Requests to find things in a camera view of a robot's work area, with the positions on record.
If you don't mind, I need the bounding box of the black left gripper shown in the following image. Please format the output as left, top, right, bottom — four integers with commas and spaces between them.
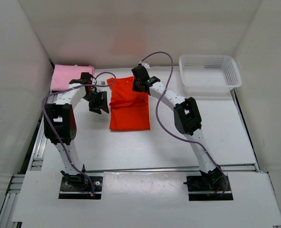
83, 90, 110, 114

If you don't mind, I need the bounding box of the orange t shirt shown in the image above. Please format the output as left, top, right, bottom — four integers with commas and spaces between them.
107, 76, 150, 131

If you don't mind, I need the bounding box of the pink t shirt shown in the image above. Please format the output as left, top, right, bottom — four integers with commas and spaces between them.
50, 65, 95, 91

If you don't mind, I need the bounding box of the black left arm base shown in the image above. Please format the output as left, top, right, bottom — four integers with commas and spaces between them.
58, 171, 103, 200

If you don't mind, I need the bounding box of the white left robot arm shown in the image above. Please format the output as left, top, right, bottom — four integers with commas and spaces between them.
43, 72, 109, 190

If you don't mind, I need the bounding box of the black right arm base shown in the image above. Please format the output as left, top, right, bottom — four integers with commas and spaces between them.
183, 168, 234, 201

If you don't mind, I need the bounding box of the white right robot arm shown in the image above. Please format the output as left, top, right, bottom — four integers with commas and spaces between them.
131, 65, 224, 190

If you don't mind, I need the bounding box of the white plastic laundry basket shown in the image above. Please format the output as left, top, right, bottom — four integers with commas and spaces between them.
179, 55, 242, 95

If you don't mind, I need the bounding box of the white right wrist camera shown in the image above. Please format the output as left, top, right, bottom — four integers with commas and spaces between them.
139, 61, 150, 71

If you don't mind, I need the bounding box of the aluminium table edge rail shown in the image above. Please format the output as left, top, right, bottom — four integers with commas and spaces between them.
27, 160, 257, 172

